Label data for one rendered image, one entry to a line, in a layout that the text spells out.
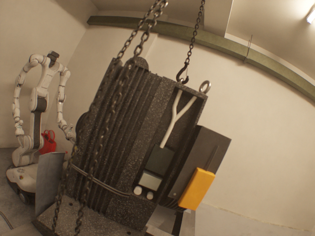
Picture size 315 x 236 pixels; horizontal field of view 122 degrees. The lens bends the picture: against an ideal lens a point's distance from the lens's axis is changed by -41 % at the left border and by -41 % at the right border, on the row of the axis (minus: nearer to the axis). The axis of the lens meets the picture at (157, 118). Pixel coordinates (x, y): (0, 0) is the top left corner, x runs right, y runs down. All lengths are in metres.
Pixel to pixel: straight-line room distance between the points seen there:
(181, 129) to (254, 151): 1.36
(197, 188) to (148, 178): 0.22
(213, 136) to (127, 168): 0.36
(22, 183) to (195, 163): 1.60
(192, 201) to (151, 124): 0.33
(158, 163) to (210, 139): 0.25
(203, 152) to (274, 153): 1.60
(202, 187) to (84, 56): 2.51
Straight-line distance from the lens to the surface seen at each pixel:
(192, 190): 0.55
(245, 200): 2.08
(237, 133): 1.81
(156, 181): 0.66
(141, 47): 0.32
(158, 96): 0.58
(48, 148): 2.72
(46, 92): 1.77
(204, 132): 0.52
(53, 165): 0.92
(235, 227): 2.20
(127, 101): 0.61
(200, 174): 0.53
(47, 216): 0.72
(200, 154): 0.54
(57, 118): 1.65
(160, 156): 0.63
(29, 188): 1.74
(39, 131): 1.78
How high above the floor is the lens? 1.46
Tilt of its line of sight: 1 degrees down
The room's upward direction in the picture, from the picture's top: 24 degrees clockwise
